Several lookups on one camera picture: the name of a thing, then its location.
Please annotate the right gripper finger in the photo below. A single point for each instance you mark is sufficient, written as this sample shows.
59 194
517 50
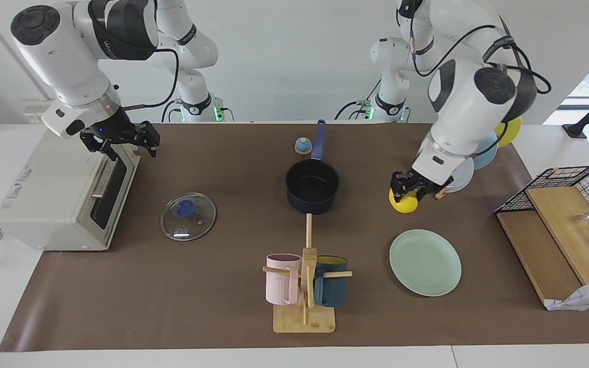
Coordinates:
147 134
97 145

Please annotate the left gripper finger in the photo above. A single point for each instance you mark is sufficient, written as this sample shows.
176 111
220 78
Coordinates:
427 194
400 183

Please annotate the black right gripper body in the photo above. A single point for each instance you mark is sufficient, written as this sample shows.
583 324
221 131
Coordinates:
113 128

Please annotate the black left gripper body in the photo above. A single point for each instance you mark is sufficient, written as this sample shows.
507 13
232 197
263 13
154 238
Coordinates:
430 185

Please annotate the glass lid blue knob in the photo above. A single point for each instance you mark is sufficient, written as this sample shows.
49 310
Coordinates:
197 225

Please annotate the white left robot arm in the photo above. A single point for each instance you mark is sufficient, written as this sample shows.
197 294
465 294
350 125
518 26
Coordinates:
463 117

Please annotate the wooden plate rack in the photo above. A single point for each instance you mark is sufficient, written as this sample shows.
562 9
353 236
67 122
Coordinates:
443 196

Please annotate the grey plate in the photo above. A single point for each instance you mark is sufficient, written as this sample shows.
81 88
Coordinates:
463 179

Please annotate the light blue plate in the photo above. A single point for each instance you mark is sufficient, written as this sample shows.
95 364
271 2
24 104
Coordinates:
486 153

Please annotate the mint green plate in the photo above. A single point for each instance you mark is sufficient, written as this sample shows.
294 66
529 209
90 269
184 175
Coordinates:
425 263

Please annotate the yellow plate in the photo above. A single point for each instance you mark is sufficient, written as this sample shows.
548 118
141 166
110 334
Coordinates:
512 134

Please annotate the beige toaster oven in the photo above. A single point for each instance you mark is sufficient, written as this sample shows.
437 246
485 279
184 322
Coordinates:
54 194

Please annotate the dark blue saucepan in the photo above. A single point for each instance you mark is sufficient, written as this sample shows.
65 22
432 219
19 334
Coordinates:
312 205

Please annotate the dark teal mug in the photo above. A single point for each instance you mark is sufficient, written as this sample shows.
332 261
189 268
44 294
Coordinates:
331 292

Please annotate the light wooden shelf board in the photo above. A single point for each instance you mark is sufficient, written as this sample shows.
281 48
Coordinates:
565 230

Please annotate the pink ribbed mug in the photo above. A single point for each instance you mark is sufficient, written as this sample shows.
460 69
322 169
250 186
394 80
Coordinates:
279 286

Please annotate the wooden mug tree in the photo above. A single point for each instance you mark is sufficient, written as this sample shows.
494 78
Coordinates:
304 319

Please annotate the brown table mat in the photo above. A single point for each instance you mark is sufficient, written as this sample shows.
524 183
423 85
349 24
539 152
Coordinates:
197 296

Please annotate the white wall socket box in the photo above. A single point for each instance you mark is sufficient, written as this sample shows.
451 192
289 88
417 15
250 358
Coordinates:
34 116

